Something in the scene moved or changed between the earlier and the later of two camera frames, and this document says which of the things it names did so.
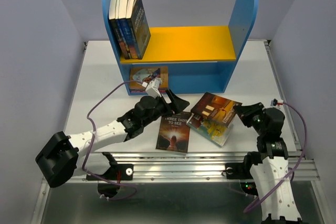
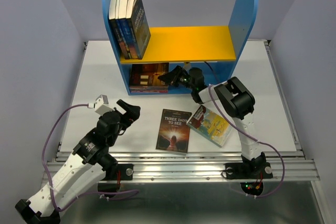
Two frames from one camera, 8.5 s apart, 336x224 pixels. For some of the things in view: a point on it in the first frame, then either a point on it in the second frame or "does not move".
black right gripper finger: x=247 y=113 -> x=171 y=76
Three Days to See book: x=174 y=132 does not move
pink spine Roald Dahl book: x=143 y=90 does not move
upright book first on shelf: x=112 y=2 does not move
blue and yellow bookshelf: x=199 y=59 does not move
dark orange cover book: x=217 y=108 -> x=144 y=78
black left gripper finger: x=178 y=104 -> x=132 y=112
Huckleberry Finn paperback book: x=214 y=132 does not move
